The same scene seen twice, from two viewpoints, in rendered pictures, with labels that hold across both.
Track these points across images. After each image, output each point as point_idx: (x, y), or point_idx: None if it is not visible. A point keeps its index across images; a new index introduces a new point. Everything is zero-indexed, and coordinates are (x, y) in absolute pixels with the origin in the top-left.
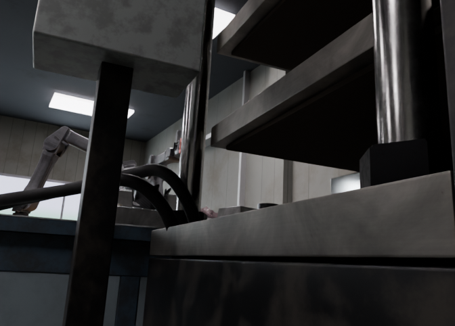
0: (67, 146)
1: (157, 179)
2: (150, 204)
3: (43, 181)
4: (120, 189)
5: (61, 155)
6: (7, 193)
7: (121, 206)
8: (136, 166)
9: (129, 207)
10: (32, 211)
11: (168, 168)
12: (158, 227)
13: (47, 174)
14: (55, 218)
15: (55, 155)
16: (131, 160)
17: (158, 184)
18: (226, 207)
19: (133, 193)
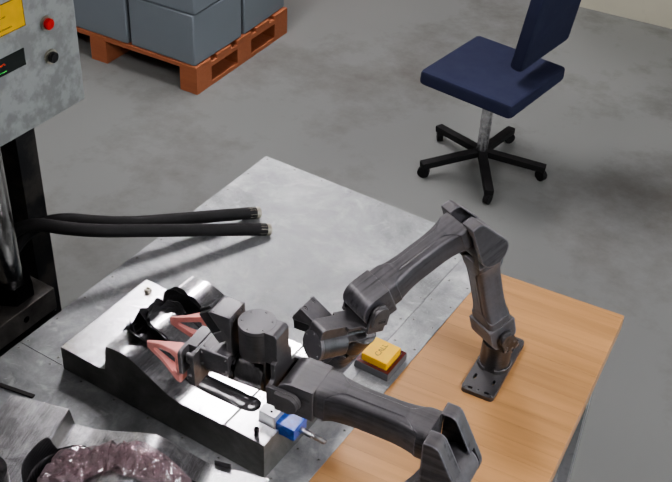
0: (476, 252)
1: (417, 473)
2: (136, 322)
3: (474, 299)
4: (178, 286)
5: (477, 267)
6: (195, 211)
7: (136, 287)
8: (316, 339)
9: (129, 293)
10: (498, 349)
11: (15, 223)
12: (68, 305)
13: (473, 289)
14: (146, 246)
15: (466, 258)
16: (319, 318)
17: (139, 310)
18: (47, 404)
19: (185, 313)
